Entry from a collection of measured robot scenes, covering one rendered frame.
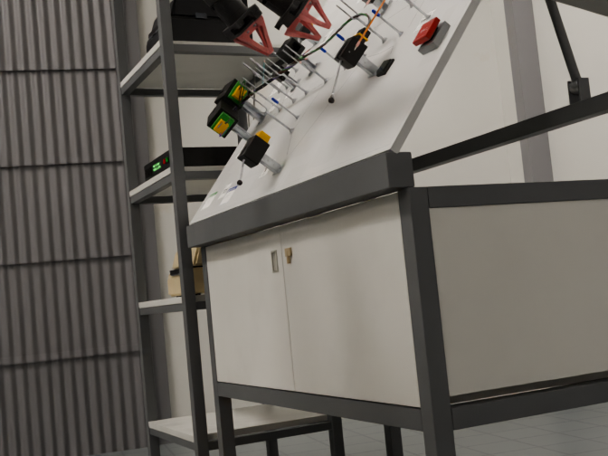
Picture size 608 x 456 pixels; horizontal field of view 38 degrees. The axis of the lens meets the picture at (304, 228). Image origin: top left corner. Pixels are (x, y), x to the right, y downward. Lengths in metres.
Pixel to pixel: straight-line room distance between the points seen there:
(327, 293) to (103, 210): 2.50
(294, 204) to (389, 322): 0.39
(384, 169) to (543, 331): 0.45
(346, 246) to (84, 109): 2.72
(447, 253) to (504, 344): 0.20
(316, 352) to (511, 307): 0.50
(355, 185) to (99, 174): 2.74
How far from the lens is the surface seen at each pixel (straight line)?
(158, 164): 2.97
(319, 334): 1.98
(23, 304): 4.27
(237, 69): 3.19
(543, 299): 1.77
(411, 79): 1.76
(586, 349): 1.84
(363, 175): 1.67
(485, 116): 4.99
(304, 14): 1.96
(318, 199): 1.84
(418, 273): 1.60
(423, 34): 1.76
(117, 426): 4.31
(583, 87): 2.11
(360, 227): 1.77
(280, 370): 2.20
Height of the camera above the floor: 0.62
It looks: 4 degrees up
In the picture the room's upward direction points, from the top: 6 degrees counter-clockwise
